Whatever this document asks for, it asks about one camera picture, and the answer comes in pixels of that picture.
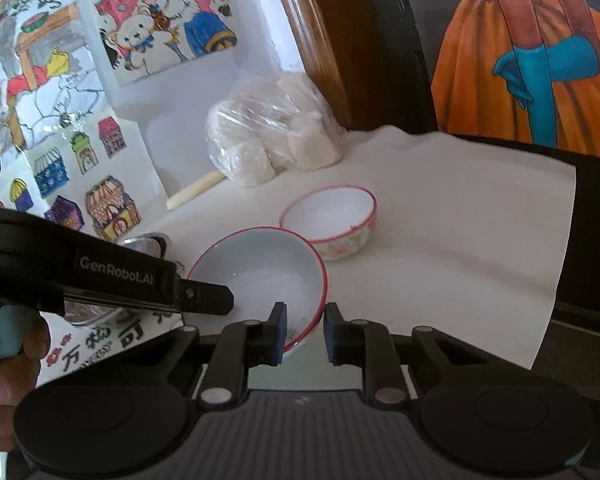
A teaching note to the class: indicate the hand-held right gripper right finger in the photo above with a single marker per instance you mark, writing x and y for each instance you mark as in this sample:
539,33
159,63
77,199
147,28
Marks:
333,335

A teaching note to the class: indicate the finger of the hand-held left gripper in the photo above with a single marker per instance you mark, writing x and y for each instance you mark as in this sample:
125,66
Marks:
207,299

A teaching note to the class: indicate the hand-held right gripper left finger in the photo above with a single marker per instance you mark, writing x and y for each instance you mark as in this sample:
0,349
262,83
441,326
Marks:
278,332

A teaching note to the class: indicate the large steel plate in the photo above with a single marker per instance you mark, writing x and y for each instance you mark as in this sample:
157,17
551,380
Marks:
95,317

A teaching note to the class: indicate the white red-rimmed bowl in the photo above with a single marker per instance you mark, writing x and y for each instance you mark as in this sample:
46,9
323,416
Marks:
330,215
265,265

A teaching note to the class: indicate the steel bowl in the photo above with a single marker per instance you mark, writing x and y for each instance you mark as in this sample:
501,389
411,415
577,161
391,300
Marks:
152,245

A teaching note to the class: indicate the person's left hand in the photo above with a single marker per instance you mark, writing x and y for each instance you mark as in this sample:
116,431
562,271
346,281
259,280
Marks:
5,385

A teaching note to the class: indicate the houses drawing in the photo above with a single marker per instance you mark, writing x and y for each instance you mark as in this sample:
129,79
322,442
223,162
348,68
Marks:
80,180

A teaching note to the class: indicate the white stick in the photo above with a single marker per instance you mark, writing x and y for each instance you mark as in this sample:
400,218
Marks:
192,191

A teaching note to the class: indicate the white printed tablecloth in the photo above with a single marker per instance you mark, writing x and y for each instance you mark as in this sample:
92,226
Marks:
455,240

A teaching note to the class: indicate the plastic bag of white rolls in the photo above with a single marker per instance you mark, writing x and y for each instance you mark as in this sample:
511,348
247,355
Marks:
270,130

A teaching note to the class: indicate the child in blue vest drawing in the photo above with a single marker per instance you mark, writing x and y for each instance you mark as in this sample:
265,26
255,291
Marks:
40,60

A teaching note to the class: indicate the teddy bear drawing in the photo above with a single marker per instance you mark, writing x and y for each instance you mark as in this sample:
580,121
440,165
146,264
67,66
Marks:
155,15

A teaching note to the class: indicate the wooden frame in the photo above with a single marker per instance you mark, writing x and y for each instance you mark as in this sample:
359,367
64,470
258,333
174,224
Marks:
310,35

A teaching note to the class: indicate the orange dress wall poster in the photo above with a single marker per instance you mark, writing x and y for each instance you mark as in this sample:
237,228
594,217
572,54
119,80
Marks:
530,50

